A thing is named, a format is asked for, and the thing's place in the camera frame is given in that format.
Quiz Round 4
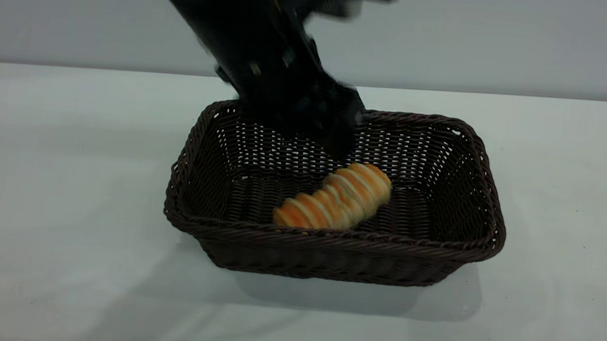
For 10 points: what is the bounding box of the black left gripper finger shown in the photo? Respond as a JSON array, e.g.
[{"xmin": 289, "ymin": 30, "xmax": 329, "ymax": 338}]
[
  {"xmin": 234, "ymin": 95, "xmax": 327, "ymax": 146},
  {"xmin": 320, "ymin": 84, "xmax": 369, "ymax": 163}
]

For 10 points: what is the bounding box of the dark brown wicker basket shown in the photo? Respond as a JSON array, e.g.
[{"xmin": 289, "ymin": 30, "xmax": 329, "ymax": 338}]
[{"xmin": 159, "ymin": 89, "xmax": 518, "ymax": 297}]

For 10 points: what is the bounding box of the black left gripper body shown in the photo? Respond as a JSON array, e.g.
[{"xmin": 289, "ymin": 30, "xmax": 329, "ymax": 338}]
[{"xmin": 210, "ymin": 15, "xmax": 365, "ymax": 129}]

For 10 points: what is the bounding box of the striped orange bread roll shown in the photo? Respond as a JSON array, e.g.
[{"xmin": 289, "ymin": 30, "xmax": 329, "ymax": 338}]
[{"xmin": 272, "ymin": 155, "xmax": 394, "ymax": 237}]

